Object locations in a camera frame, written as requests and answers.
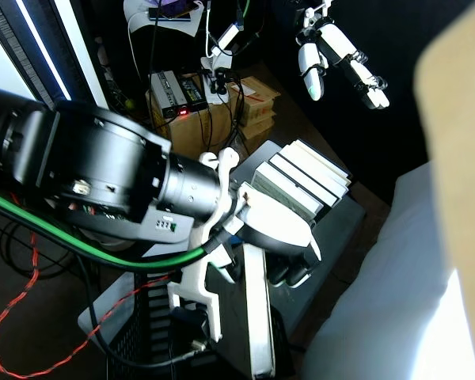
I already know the white usb adapter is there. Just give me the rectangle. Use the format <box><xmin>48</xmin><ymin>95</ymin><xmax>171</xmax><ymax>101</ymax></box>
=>
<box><xmin>216</xmin><ymin>23</ymin><xmax>245</xmax><ymax>51</ymax></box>

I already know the black electronic box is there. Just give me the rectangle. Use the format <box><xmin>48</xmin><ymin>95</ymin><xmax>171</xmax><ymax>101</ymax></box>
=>
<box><xmin>177</xmin><ymin>74</ymin><xmax>209</xmax><ymax>116</ymax></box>

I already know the small cardboard box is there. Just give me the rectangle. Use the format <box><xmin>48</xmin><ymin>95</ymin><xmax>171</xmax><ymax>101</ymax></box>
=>
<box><xmin>239</xmin><ymin>112</ymin><xmax>278</xmax><ymax>139</ymax></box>

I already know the white round stool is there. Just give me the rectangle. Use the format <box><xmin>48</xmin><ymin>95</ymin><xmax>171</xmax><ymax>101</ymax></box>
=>
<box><xmin>123</xmin><ymin>0</ymin><xmax>205</xmax><ymax>39</ymax></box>

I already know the white book K spine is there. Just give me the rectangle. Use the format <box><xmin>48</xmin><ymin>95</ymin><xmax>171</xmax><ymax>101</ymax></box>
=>
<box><xmin>279</xmin><ymin>145</ymin><xmax>352</xmax><ymax>192</ymax></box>

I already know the black book Let It Be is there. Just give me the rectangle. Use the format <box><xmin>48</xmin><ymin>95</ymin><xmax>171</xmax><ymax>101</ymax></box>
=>
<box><xmin>268</xmin><ymin>153</ymin><xmax>348</xmax><ymax>209</ymax></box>

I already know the beige panel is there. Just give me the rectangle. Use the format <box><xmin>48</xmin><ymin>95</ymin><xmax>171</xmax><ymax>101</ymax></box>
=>
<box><xmin>414</xmin><ymin>0</ymin><xmax>475</xmax><ymax>380</ymax></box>

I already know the large cardboard box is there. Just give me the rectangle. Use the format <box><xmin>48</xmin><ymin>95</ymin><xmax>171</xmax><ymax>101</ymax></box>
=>
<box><xmin>148</xmin><ymin>73</ymin><xmax>242</xmax><ymax>159</ymax></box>

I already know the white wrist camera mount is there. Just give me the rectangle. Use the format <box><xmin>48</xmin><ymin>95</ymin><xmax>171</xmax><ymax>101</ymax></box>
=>
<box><xmin>167</xmin><ymin>146</ymin><xmax>241</xmax><ymax>342</ymax></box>

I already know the cardboard box red label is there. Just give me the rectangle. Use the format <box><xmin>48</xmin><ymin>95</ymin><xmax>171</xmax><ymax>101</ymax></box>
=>
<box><xmin>227</xmin><ymin>77</ymin><xmax>281</xmax><ymax>122</ymax></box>

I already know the cream paperback book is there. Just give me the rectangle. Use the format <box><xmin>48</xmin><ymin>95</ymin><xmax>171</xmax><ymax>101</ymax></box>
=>
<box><xmin>287</xmin><ymin>141</ymin><xmax>353</xmax><ymax>185</ymax></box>

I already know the black book white label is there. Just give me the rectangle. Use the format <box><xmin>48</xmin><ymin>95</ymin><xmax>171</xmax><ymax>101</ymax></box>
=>
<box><xmin>251</xmin><ymin>161</ymin><xmax>325</xmax><ymax>229</ymax></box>

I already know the white power adapter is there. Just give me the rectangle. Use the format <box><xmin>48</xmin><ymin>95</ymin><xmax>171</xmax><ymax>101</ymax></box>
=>
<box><xmin>211</xmin><ymin>47</ymin><xmax>234</xmax><ymax>68</ymax></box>

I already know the silver electronic box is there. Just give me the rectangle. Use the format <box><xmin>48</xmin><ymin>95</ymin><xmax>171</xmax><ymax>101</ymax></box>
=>
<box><xmin>149</xmin><ymin>70</ymin><xmax>185</xmax><ymax>119</ymax></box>

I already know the black mesh file rack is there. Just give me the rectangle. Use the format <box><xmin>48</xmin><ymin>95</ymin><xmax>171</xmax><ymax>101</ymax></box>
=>
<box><xmin>102</xmin><ymin>268</ymin><xmax>296</xmax><ymax>380</ymax></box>

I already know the dark smartphone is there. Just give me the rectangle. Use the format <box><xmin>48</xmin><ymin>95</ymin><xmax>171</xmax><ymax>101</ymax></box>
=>
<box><xmin>148</xmin><ymin>7</ymin><xmax>193</xmax><ymax>21</ymax></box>

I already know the white black robot body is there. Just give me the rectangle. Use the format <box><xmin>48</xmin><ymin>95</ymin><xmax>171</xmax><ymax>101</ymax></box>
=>
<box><xmin>0</xmin><ymin>0</ymin><xmax>110</xmax><ymax>112</ymax></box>

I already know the red black twisted cable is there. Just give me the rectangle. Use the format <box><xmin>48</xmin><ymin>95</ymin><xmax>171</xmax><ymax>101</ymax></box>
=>
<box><xmin>0</xmin><ymin>192</ymin><xmax>173</xmax><ymax>379</ymax></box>

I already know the white power strip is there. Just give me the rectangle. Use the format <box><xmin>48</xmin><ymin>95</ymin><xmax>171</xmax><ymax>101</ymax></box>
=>
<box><xmin>200</xmin><ymin>56</ymin><xmax>233</xmax><ymax>105</ymax></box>

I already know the white backdrop sheet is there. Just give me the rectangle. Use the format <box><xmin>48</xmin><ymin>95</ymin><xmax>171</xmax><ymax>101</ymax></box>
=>
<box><xmin>300</xmin><ymin>160</ymin><xmax>475</xmax><ymax>380</ymax></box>

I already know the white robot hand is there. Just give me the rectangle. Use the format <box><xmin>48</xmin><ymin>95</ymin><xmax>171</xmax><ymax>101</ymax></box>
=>
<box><xmin>296</xmin><ymin>21</ymin><xmax>391</xmax><ymax>111</ymax></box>
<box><xmin>231</xmin><ymin>180</ymin><xmax>325</xmax><ymax>289</ymax></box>

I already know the black book Century spine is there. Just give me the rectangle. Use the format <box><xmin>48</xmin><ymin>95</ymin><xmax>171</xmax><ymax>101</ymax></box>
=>
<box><xmin>295</xmin><ymin>138</ymin><xmax>352</xmax><ymax>178</ymax></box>

